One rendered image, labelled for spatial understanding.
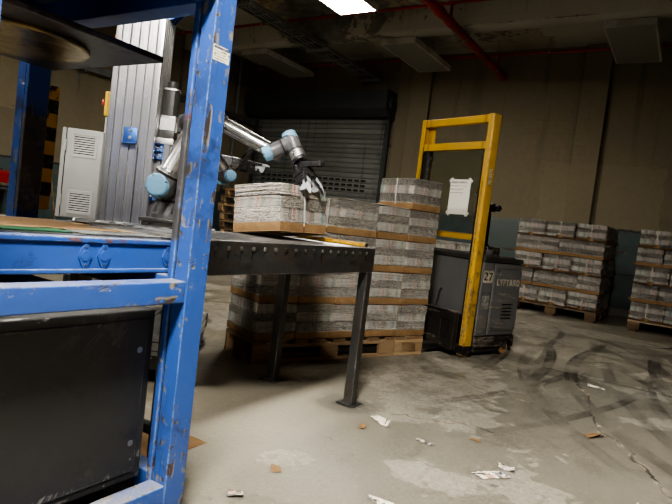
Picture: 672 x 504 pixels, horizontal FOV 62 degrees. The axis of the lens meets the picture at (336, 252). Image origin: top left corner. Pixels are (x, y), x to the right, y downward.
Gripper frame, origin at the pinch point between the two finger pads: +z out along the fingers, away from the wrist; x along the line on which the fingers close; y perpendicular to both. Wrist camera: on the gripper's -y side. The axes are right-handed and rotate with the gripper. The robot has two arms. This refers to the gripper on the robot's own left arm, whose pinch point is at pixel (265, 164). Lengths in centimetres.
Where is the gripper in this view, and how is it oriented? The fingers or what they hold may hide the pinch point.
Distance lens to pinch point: 387.2
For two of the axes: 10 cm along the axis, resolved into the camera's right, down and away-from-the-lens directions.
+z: 8.5, 0.8, 5.2
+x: 4.9, 2.4, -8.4
